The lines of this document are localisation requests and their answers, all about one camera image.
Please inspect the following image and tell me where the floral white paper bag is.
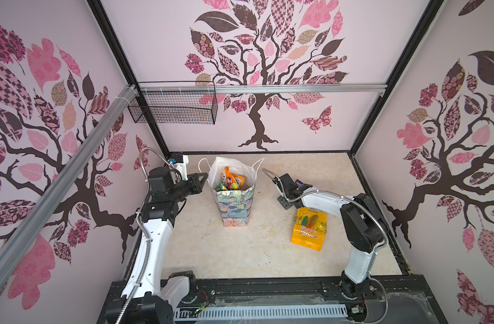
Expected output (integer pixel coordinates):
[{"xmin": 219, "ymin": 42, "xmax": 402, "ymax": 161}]
[{"xmin": 198, "ymin": 157, "xmax": 264, "ymax": 227}]

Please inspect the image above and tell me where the light green Fox's candy packet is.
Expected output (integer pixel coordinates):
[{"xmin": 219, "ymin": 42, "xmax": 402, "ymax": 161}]
[{"xmin": 217, "ymin": 183, "xmax": 229, "ymax": 192}]

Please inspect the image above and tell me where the orange red Fox's candy packet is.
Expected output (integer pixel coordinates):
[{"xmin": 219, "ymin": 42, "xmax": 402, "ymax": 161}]
[{"xmin": 221, "ymin": 170, "xmax": 229, "ymax": 186}]

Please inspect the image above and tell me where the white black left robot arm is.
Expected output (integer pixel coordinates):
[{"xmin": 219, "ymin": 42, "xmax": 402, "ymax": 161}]
[{"xmin": 104, "ymin": 166, "xmax": 208, "ymax": 323}]

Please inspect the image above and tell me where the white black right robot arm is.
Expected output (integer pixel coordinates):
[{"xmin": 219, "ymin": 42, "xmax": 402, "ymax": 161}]
[{"xmin": 272, "ymin": 174, "xmax": 388, "ymax": 300}]

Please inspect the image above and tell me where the yellow snack packet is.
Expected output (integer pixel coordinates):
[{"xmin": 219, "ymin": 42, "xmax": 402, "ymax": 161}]
[{"xmin": 291, "ymin": 207, "xmax": 328, "ymax": 251}]

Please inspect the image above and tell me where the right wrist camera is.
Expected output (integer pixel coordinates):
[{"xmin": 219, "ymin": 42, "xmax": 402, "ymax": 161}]
[{"xmin": 272, "ymin": 178, "xmax": 283, "ymax": 197}]

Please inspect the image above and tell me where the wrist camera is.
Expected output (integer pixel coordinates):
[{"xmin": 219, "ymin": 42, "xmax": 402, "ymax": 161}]
[
  {"xmin": 169, "ymin": 153, "xmax": 189, "ymax": 180},
  {"xmin": 272, "ymin": 178, "xmax": 283, "ymax": 197}
]

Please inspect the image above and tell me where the right metal cable conduit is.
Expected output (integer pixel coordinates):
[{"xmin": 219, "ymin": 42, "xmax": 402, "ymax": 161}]
[{"xmin": 262, "ymin": 167, "xmax": 390, "ymax": 324}]

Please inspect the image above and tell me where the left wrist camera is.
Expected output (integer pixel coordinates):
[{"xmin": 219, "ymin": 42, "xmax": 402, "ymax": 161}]
[{"xmin": 169, "ymin": 153, "xmax": 189, "ymax": 180}]

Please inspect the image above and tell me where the black wire basket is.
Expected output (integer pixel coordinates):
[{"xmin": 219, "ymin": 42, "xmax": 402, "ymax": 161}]
[{"xmin": 128, "ymin": 81, "xmax": 218, "ymax": 125}]

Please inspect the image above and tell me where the rear aluminium rail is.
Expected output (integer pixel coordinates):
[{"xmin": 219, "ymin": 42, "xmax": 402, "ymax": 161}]
[{"xmin": 140, "ymin": 83, "xmax": 388, "ymax": 95}]

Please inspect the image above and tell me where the aluminium rail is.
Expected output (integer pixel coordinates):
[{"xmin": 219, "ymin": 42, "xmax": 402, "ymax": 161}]
[
  {"xmin": 0, "ymin": 85, "xmax": 138, "ymax": 291},
  {"xmin": 140, "ymin": 83, "xmax": 388, "ymax": 95}
]

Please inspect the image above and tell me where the white slotted cable duct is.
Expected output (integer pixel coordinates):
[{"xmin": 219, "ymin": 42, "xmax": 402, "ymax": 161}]
[{"xmin": 174, "ymin": 305, "xmax": 348, "ymax": 323}]

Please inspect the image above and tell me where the black base frame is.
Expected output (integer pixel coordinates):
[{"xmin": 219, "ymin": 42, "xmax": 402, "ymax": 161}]
[{"xmin": 96, "ymin": 275, "xmax": 448, "ymax": 324}]

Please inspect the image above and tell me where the left aluminium rail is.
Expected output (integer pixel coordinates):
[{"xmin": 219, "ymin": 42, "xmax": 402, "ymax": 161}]
[{"xmin": 0, "ymin": 85, "xmax": 138, "ymax": 291}]

